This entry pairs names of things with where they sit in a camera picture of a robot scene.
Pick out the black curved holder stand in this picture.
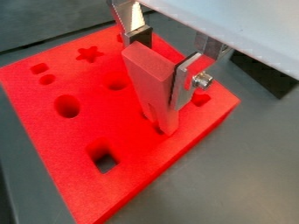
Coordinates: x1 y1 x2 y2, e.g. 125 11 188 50
230 51 299 99

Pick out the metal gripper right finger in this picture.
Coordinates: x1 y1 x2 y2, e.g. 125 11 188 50
170 31 228 111

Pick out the red double-square peg object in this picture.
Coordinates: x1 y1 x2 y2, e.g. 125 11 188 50
121 41 179 135

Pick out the red shape-sorting board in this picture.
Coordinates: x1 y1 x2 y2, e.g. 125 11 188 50
0 27 239 224

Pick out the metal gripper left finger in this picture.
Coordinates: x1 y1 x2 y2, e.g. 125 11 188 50
107 0 154 48

